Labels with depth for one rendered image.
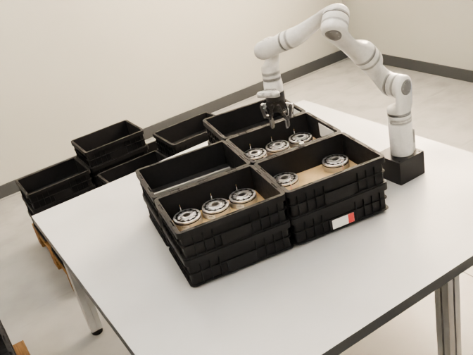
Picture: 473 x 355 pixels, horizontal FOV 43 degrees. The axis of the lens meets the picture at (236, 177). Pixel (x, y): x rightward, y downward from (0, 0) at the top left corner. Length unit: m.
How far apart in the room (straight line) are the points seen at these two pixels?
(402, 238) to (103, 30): 3.44
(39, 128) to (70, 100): 0.33
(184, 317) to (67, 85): 3.28
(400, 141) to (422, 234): 0.44
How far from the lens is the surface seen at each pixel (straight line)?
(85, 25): 5.00
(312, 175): 2.37
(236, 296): 2.03
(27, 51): 4.90
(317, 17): 2.18
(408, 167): 2.49
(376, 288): 1.97
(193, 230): 1.99
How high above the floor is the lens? 1.93
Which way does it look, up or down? 27 degrees down
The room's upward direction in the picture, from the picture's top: 12 degrees counter-clockwise
